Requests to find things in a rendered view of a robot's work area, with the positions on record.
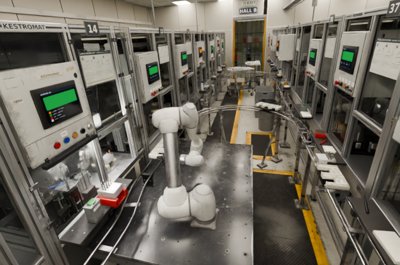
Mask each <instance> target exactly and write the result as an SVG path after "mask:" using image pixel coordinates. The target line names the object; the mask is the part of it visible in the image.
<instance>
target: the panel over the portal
mask: <svg viewBox="0 0 400 265"><path fill-rule="evenodd" d="M241 1H247V0H233V17H243V16H251V15H263V14H264V0H256V5H250V6H243V7H241V6H240V5H241ZM246 7H258V13H256V14H242V15H239V8H246Z"/></svg>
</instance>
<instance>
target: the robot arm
mask: <svg viewBox="0 0 400 265"><path fill-rule="evenodd" d="M152 124H153V125H154V126H155V127H156V128H159V130H160V132H161V133H162V138H163V145H164V155H161V156H159V155H158V156H157V159H161V160H164V161H165V169H166V176H167V187H166V188H165V190H164V195H163V196H161V197H160V198H159V200H158V212H159V214H160V215H161V216H162V217H165V218H168V219H179V218H184V217H189V216H193V220H192V222H191V223H190V226H191V227H201V228H205V229H211V230H216V222H217V216H218V213H219V209H217V208H216V203H215V196H214V193H213V191H212V189H211V188H210V187H209V186H208V185H198V186H196V187H195V188H194V189H193V190H192V191H190V192H186V188H185V187H184V186H183V185H182V181H181V174H180V164H185V165H189V166H201V165H203V163H204V158H203V156H201V155H200V154H201V151H202V147H203V142H202V140H201V139H200V138H199V137H198V135H196V130H197V127H198V112H197V109H196V107H195V105H193V104H192V103H187V104H185V105H184V106H182V107H170V108H163V109H160V110H158V111H156V112H154V113H153V115H152ZM180 125H185V127H186V130H187V133H188V136H189V138H190V139H191V140H192V142H191V145H190V153H189V155H184V154H182V155H179V149H178V142H177V131H178V129H179V126H180ZM190 212H191V213H190Z"/></svg>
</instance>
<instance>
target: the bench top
mask: <svg viewBox="0 0 400 265"><path fill-rule="evenodd" d="M177 142H178V149H179V155H182V154H184V155H189V153H190V145H191V141H182V140H177ZM204 143H205V144H204ZM209 153H210V154H209ZM200 155H201V156H203V158H204V163H203V165H201V166H189V165H185V164H180V174H181V181H182V185H183V186H184V187H185V188H186V192H190V191H192V190H193V189H194V188H195V187H196V186H198V185H208V186H209V187H210V188H211V189H212V191H213V193H214V196H215V203H216V208H217V209H219V213H218V216H217V222H216V230H211V229H205V228H201V227H191V226H190V223H191V222H192V220H193V216H189V217H184V218H179V219H168V218H165V217H162V216H161V215H160V214H159V212H158V200H159V198H160V197H161V196H163V195H164V190H165V188H166V187H167V176H166V169H165V161H164V160H163V161H162V162H161V164H160V165H159V166H158V168H157V169H156V171H155V172H154V176H153V177H152V178H153V181H154V185H155V187H150V186H146V187H145V188H144V190H143V192H142V196H141V198H140V201H139V202H140V206H138V207H137V210H136V212H135V215H134V218H133V220H132V222H131V224H130V226H129V227H128V229H127V230H126V233H125V234H124V235H123V237H122V239H121V240H120V242H119V243H118V245H117V246H116V248H117V250H116V252H115V253H112V254H111V256H110V257H115V258H119V259H123V260H127V261H132V262H135V263H140V264H145V265H254V230H253V148H252V145H246V144H228V143H218V142H203V147H202V151H201V154H200ZM205 164H206V165H205ZM142 188H143V178H142V176H141V178H140V179H139V180H138V181H137V183H136V184H135V186H134V187H133V188H132V190H131V191H130V194H129V196H128V199H127V201H126V204H128V203H137V202H138V199H139V195H140V193H141V190H142ZM125 199H126V198H125ZM125 199H124V200H123V201H122V203H121V204H120V205H119V206H118V208H117V209H116V210H115V211H114V212H113V214H112V215H111V216H110V218H109V219H108V220H107V222H106V223H105V224H104V225H103V227H102V228H101V229H100V231H99V232H98V233H97V234H96V236H95V237H94V238H93V239H92V241H91V242H90V244H89V245H88V246H87V247H86V249H87V250H88V251H89V252H93V251H94V249H95V248H96V247H97V245H98V244H99V243H100V241H101V240H102V238H103V237H104V236H105V234H106V233H107V232H108V230H109V229H110V227H111V226H112V225H113V223H114V222H115V220H116V218H117V216H118V214H119V212H120V210H121V208H122V205H123V203H124V201H125ZM134 210H135V207H124V208H123V211H122V212H121V214H120V217H119V218H118V220H117V222H116V224H115V225H114V227H113V228H112V230H111V231H110V233H109V234H108V235H107V237H106V238H105V239H104V241H103V242H102V244H101V245H106V246H109V247H114V245H115V243H116V242H117V241H118V239H119V237H120V236H121V234H122V233H123V231H124V230H125V228H126V226H127V225H128V223H129V221H130V219H131V217H132V215H133V212H134ZM244 253H246V256H244Z"/></svg>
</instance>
